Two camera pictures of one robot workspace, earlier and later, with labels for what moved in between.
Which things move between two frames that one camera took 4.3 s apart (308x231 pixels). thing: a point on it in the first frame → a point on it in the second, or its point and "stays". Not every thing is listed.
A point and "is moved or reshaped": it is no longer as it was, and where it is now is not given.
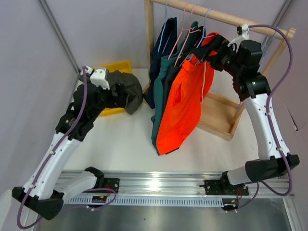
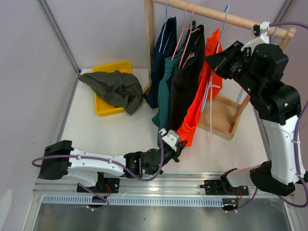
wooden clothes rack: x=217 y=114 stays
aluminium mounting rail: x=177 y=184 stays
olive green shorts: x=132 y=86 stays
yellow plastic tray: x=124 y=66 stays
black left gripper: x=119 y=100 → x=179 y=147
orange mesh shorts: x=181 y=118 is moved or reshaped
